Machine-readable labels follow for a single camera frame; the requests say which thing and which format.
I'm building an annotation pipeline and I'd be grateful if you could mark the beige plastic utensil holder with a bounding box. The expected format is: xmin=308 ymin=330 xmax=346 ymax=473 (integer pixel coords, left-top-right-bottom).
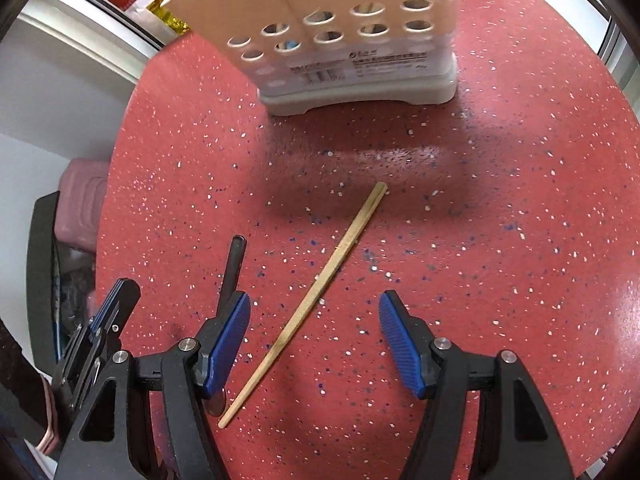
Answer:
xmin=164 ymin=0 xmax=459 ymax=116

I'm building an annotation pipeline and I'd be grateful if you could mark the pink plastic stool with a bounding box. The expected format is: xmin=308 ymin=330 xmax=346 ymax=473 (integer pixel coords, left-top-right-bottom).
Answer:
xmin=54 ymin=158 xmax=110 ymax=254

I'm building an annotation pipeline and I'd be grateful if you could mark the short wooden chopstick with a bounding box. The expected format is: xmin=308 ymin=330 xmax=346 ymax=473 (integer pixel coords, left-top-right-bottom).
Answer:
xmin=218 ymin=182 xmax=388 ymax=429

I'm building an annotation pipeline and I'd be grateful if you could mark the smoky plastic spoon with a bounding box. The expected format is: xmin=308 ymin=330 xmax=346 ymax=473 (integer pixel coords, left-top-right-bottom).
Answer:
xmin=204 ymin=234 xmax=246 ymax=417

